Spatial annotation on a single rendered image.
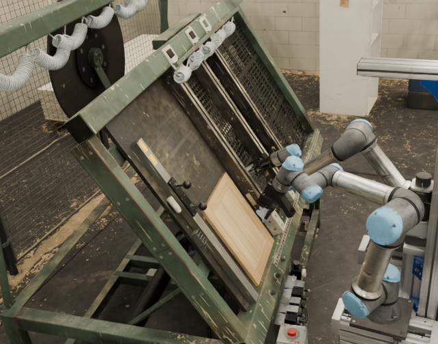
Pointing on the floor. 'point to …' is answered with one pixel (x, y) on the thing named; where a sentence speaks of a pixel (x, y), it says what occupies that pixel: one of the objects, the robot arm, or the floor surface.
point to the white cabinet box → (348, 54)
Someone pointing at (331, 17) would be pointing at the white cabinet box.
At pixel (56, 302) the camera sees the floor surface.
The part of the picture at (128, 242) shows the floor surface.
